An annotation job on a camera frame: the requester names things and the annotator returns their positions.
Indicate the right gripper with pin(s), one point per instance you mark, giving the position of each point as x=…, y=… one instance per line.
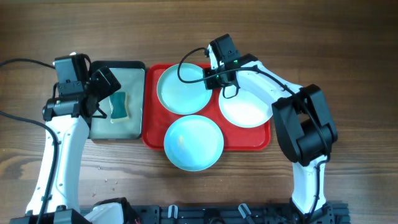
x=210, y=83

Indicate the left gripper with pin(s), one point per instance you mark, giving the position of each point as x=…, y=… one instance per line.
x=106, y=89

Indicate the green yellow sponge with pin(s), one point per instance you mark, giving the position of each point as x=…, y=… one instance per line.
x=118, y=103

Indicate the mint green plate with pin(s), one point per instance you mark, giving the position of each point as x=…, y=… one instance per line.
x=179, y=97

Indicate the white plate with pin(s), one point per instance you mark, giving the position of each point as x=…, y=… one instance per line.
x=241, y=108

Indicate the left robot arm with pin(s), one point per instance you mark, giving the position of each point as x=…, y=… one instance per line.
x=55, y=199

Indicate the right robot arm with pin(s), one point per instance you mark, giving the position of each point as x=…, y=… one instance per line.
x=303, y=123

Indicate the black water tray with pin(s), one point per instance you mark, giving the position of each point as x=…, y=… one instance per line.
x=132, y=77

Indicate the red plastic tray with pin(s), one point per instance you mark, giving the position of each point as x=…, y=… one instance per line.
x=157, y=119

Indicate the light blue plate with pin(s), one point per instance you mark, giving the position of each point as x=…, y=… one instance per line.
x=193, y=143

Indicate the black mounting rail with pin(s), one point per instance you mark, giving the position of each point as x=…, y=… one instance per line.
x=330, y=213

